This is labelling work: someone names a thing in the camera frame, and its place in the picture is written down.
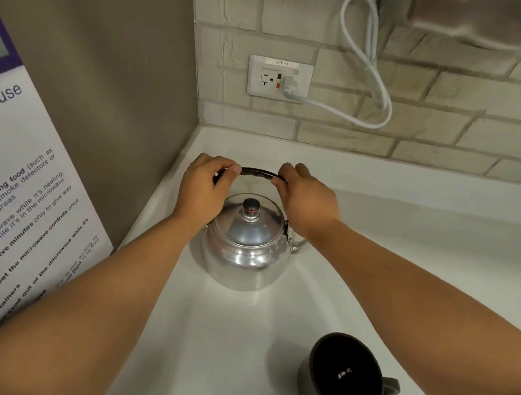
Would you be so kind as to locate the person's left hand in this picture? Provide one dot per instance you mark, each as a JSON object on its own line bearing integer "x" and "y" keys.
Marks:
{"x": 200, "y": 194}

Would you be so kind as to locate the person's right hand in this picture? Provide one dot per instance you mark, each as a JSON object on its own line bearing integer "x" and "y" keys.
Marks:
{"x": 309, "y": 203}

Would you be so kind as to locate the person's left fingers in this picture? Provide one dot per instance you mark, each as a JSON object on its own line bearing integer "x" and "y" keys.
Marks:
{"x": 226, "y": 171}

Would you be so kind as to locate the person's right fingers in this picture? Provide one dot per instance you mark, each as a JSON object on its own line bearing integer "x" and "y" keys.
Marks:
{"x": 289, "y": 177}

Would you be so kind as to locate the person's right forearm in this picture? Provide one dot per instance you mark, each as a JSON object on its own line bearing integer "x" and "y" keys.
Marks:
{"x": 418, "y": 328}

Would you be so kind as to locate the person's left forearm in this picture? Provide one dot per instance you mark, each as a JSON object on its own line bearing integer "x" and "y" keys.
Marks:
{"x": 85, "y": 309}

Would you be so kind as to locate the silver kettle lid with knob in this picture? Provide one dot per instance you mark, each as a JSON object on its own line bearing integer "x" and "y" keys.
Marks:
{"x": 247, "y": 228}

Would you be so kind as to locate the dark grey ceramic mug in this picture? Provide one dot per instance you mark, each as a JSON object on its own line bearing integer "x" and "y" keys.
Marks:
{"x": 342, "y": 375}

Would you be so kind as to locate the white wall power outlet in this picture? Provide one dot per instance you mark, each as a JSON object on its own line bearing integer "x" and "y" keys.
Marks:
{"x": 267, "y": 78}

